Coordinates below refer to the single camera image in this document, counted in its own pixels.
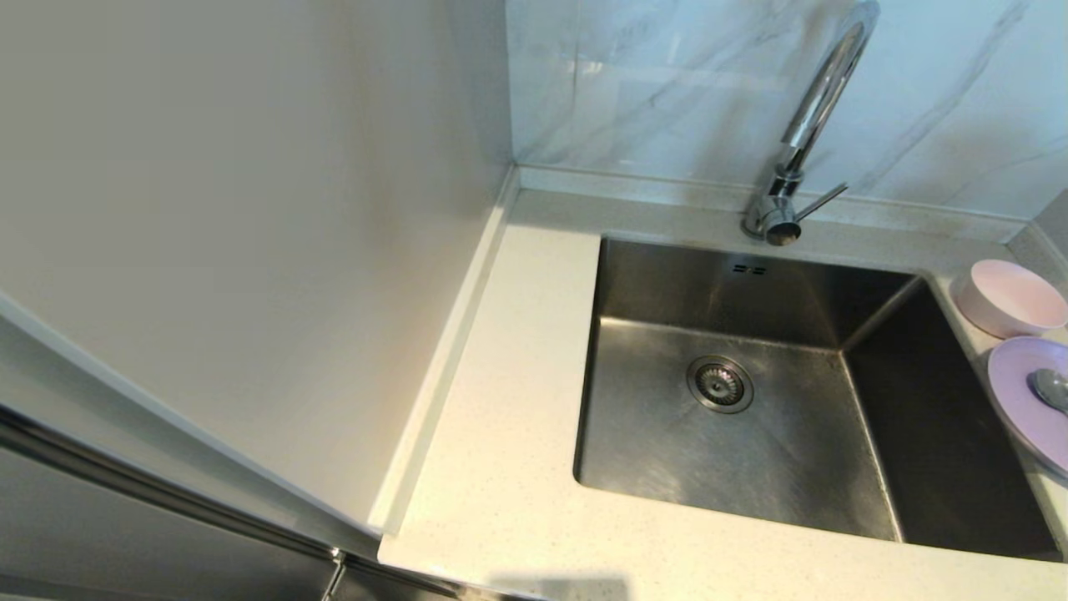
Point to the metal spoon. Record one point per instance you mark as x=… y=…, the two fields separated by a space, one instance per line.
x=1051 y=388

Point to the round metal drain strainer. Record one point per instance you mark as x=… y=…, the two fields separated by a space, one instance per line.
x=720 y=384

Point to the stainless steel sink basin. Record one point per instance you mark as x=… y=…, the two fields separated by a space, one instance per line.
x=768 y=467

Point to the grey appliance door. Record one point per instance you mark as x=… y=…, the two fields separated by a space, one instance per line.
x=100 y=534

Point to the chrome gooseneck faucet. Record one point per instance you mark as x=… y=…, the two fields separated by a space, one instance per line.
x=822 y=88

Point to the lilac plastic plate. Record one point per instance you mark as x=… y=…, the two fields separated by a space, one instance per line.
x=1018 y=401

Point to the white cabinet side panel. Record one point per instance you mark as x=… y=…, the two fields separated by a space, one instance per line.
x=250 y=209

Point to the pink plastic bowl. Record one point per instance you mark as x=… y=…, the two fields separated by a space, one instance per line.
x=1014 y=296

